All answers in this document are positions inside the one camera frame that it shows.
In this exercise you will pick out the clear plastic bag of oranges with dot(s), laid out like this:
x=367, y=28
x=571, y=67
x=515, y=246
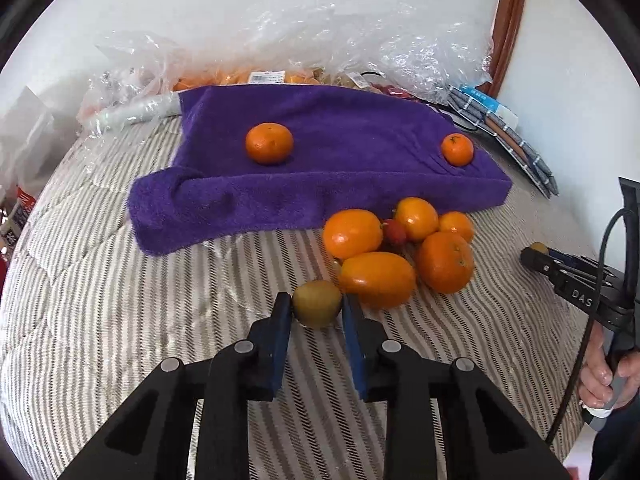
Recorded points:
x=150, y=72

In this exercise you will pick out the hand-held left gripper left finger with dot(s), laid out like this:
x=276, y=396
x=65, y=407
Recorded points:
x=281, y=340

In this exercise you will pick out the red and white packet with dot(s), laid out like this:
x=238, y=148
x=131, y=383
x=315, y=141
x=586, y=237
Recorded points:
x=14, y=220

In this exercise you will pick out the stack of blue striped packets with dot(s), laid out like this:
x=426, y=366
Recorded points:
x=505, y=132

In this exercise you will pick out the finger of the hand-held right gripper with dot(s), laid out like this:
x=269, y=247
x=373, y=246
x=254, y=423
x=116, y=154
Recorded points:
x=542, y=261

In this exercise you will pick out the striped quilt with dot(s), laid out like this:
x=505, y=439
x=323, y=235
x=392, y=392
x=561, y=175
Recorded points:
x=115, y=290

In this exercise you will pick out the person's right hand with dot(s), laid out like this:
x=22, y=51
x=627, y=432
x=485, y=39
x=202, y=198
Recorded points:
x=596, y=372

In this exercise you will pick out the purple towel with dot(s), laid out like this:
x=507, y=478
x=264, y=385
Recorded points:
x=345, y=160

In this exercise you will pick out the person's dark clothing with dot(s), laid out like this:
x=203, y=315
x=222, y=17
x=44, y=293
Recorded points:
x=617, y=445

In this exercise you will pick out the crumpled clear plastic wrap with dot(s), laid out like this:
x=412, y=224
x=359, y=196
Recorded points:
x=425, y=55

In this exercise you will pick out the large mandarin orange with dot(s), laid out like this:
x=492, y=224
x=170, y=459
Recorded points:
x=269, y=143
x=446, y=263

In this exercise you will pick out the oval smooth orange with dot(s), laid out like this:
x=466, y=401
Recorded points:
x=379, y=280

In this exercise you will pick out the stack of clear plastic cups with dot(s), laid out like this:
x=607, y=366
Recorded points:
x=131, y=112

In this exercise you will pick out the small red fruit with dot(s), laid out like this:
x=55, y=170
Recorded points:
x=394, y=231

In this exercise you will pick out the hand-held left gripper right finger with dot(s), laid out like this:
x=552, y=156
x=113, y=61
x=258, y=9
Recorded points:
x=353, y=345

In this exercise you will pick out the small mandarin orange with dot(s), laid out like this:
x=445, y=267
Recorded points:
x=457, y=149
x=457, y=225

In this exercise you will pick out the brown wooden hoop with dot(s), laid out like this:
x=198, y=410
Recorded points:
x=511, y=25

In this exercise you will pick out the round smooth orange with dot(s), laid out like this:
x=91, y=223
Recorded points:
x=351, y=233
x=416, y=217

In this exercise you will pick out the green-brown kiwi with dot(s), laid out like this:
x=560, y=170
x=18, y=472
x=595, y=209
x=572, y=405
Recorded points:
x=317, y=303

